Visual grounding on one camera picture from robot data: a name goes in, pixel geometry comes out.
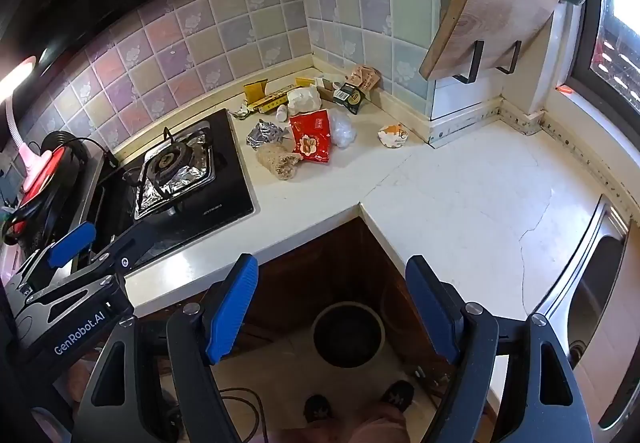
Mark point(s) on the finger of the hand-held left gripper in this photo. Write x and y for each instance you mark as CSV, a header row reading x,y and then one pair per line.
x,y
72,243
127,245

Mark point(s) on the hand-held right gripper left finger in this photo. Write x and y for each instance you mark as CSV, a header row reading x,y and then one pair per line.
x,y
232,308

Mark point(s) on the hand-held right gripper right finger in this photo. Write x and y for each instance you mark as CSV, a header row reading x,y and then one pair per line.
x,y
432,308

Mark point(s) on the round cream-rimmed trash bin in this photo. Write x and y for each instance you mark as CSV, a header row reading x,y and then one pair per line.
x,y
347,338

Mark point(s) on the brown loofah sponge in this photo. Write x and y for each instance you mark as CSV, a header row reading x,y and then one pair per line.
x,y
277,162

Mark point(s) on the white orange paper wrapper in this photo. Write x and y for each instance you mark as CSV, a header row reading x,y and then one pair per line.
x,y
392,135

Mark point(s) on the silver foil wrapper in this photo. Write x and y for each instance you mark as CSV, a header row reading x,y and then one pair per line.
x,y
265,133

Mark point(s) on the red snack packet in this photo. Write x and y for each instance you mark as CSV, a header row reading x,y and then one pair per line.
x,y
310,138

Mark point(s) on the clear plastic bag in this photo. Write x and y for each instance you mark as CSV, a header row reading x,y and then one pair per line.
x,y
342,130

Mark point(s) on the yellow carton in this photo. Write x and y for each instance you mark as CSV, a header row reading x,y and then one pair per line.
x,y
256,93

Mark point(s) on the small white plastic bottle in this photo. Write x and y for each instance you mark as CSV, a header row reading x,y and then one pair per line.
x,y
282,113

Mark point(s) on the long yellow and red box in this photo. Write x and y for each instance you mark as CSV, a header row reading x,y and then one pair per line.
x,y
272,103

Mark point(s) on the black snack packet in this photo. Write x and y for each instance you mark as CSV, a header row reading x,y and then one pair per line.
x,y
351,99

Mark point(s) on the brown paper packet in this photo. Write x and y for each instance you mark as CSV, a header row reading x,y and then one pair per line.
x,y
365,77

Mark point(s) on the small brown cardboard piece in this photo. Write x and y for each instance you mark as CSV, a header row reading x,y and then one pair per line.
x,y
324,84

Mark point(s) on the wooden cabinet door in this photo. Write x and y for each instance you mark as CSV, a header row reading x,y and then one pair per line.
x,y
395,283
310,263

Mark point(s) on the pink gooseneck lamp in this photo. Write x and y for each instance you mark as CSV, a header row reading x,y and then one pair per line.
x,y
37,168

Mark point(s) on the red and black kitchen appliance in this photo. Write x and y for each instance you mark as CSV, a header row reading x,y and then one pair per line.
x,y
50,160

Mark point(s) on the black gas burner grate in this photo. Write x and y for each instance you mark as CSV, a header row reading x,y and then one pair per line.
x,y
167,163

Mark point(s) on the blue patterned slipper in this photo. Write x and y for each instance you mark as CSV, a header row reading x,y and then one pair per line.
x,y
317,409
397,395

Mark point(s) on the aluminium foil burner liner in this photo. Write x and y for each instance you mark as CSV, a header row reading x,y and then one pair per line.
x,y
195,173

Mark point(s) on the black glass gas stove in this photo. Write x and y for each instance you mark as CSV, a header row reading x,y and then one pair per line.
x,y
225,193

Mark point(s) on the person's pink pants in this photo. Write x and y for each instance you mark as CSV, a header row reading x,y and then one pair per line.
x,y
370,429

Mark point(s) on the stainless steel sink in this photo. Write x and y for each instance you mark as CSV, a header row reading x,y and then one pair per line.
x,y
595,283

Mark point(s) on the small green white wrapper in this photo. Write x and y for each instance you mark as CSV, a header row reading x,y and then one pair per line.
x,y
240,112

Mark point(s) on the flat yellow and white box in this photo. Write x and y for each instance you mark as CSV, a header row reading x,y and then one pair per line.
x,y
304,82

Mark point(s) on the black cutting board holder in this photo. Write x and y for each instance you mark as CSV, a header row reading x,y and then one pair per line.
x,y
477,64

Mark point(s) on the small orange object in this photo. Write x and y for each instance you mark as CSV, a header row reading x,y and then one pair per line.
x,y
565,90

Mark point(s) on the wooden cutting board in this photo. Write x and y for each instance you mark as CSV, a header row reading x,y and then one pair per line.
x,y
495,8

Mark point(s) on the kitchen window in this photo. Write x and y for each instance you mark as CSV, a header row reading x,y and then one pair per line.
x,y
620,48

